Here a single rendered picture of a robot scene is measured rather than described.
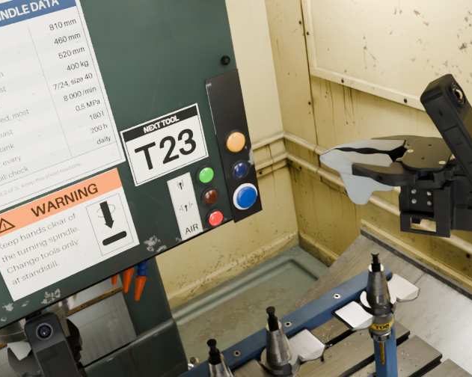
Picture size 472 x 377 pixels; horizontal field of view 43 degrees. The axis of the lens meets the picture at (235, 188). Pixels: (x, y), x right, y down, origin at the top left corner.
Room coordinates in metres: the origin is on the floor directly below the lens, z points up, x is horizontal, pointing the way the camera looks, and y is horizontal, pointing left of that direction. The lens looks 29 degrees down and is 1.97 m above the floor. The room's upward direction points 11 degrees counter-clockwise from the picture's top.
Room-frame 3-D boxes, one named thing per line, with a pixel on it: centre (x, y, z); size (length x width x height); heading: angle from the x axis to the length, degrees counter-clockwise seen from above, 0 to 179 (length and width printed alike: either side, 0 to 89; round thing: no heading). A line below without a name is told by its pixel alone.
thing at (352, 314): (0.82, -0.17, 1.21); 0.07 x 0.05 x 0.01; 26
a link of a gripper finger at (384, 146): (0.61, -0.15, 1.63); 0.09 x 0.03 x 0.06; 56
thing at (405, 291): (0.87, -0.27, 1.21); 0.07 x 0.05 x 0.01; 26
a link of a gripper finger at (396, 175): (0.55, -0.17, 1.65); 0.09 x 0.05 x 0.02; 56
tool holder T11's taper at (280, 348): (0.75, -0.02, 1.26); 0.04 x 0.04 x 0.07
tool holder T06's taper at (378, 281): (0.84, -0.22, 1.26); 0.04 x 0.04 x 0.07
